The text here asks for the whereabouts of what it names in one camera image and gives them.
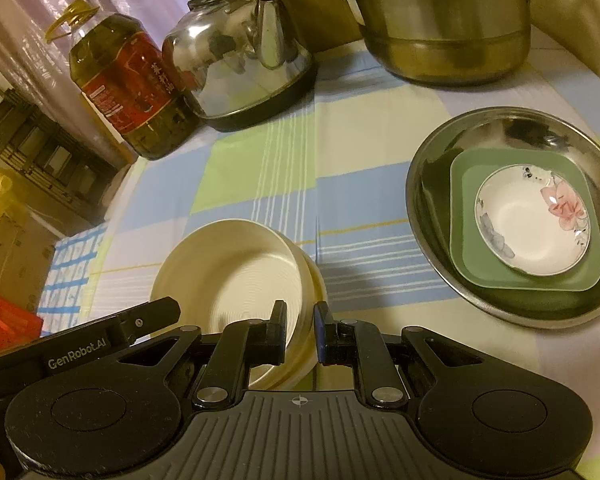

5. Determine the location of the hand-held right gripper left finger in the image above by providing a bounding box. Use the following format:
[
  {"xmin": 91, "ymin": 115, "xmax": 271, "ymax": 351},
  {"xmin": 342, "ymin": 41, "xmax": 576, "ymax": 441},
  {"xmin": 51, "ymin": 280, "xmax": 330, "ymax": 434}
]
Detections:
[{"xmin": 117, "ymin": 300, "xmax": 288, "ymax": 407}]

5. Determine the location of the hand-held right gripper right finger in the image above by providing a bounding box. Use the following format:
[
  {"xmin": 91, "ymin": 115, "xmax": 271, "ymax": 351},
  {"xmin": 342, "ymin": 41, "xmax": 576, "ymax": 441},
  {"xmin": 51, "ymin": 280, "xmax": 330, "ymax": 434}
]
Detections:
[{"xmin": 312, "ymin": 301, "xmax": 481, "ymax": 407}]

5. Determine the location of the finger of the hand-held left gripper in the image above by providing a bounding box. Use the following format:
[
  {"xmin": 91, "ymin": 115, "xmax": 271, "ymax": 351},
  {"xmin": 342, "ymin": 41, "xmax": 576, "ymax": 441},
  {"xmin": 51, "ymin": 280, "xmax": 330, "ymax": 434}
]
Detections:
[{"xmin": 102, "ymin": 296, "xmax": 182, "ymax": 348}]

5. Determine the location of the cream ribbed bowl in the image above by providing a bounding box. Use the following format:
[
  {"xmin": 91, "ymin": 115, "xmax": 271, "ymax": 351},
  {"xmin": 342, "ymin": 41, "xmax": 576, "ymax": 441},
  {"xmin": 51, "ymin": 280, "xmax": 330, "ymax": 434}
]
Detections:
[{"xmin": 150, "ymin": 218, "xmax": 328, "ymax": 391}]

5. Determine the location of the green square plate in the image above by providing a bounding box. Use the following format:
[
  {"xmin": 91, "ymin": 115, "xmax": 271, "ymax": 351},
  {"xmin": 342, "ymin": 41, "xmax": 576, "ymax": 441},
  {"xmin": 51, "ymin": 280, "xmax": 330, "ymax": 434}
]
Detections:
[{"xmin": 450, "ymin": 149, "xmax": 600, "ymax": 292}]

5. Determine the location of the large shallow steel basin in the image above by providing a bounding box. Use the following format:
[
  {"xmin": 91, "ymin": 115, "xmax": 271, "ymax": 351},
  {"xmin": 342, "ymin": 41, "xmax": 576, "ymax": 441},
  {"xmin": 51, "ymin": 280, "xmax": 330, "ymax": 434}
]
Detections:
[{"xmin": 406, "ymin": 106, "xmax": 600, "ymax": 331}]

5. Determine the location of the small floral dish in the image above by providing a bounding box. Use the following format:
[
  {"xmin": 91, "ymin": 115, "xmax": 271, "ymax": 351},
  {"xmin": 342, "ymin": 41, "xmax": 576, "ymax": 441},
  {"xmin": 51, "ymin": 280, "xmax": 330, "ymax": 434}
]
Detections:
[{"xmin": 474, "ymin": 164, "xmax": 592, "ymax": 277}]

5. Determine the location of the red crate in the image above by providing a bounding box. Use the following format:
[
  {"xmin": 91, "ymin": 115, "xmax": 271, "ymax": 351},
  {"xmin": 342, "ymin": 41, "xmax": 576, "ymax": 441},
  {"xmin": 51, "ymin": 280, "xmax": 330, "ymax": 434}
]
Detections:
[{"xmin": 0, "ymin": 294, "xmax": 45, "ymax": 357}]

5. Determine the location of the cardboard box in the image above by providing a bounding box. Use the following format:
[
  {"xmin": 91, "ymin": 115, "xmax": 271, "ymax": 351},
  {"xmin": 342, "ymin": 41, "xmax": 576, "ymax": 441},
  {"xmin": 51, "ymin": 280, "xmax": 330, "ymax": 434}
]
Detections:
[{"xmin": 0, "ymin": 212, "xmax": 57, "ymax": 301}]

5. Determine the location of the checked tablecloth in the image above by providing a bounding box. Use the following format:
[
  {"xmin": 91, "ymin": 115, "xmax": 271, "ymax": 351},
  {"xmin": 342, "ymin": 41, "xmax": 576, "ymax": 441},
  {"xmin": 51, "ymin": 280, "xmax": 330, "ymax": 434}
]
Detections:
[{"xmin": 37, "ymin": 25, "xmax": 600, "ymax": 391}]

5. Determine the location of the cooking oil bottle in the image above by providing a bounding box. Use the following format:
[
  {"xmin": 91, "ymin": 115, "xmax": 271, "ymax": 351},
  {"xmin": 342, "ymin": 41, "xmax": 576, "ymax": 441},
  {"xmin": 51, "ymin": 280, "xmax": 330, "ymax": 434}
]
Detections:
[{"xmin": 45, "ymin": 0, "xmax": 198, "ymax": 161}]

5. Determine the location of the stainless steel kettle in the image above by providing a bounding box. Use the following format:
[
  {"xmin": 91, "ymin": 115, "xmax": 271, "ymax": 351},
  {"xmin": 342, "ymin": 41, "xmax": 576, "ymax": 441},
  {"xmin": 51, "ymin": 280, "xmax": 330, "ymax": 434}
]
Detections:
[{"xmin": 161, "ymin": 0, "xmax": 318, "ymax": 133}]

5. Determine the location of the stainless steel steamer pot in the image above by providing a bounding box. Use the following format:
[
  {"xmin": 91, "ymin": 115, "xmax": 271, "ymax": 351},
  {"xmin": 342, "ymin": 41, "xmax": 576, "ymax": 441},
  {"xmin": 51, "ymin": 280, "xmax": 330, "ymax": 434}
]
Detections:
[{"xmin": 300, "ymin": 0, "xmax": 573, "ymax": 86}]

